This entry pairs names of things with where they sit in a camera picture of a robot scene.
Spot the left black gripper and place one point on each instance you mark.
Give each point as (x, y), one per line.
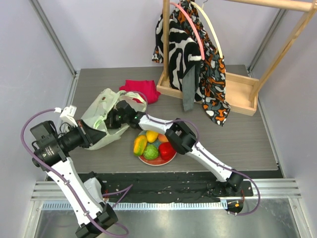
(88, 135)

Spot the translucent plastic bag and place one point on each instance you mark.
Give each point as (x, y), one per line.
(99, 110)

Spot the black white patterned garment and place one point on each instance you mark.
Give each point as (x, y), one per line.
(184, 63)

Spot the fake orange green mango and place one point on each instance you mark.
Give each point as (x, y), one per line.
(140, 144)

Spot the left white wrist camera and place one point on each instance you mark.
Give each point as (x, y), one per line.
(67, 114)

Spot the cream hanger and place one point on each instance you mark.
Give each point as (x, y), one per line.
(200, 9)

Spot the fake red fruit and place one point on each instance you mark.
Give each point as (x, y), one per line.
(166, 151)

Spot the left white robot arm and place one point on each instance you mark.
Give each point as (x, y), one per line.
(84, 195)

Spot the fake peach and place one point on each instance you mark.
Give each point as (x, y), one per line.
(162, 138)

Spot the orange grey patterned garment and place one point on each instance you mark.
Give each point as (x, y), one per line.
(211, 91)

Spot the wooden clothes rack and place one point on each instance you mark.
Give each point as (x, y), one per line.
(241, 91)

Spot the fake yellow fruit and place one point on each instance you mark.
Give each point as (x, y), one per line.
(151, 136)

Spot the red and teal plate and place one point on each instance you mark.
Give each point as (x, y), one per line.
(158, 161)

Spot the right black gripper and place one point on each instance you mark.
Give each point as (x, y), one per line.
(115, 119)

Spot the red folded cloth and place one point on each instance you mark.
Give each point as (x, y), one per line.
(146, 87)

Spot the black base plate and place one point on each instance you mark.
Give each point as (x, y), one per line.
(178, 187)

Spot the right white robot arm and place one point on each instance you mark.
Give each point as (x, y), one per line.
(182, 139)

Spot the fake green custard apple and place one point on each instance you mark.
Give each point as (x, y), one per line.
(151, 152)

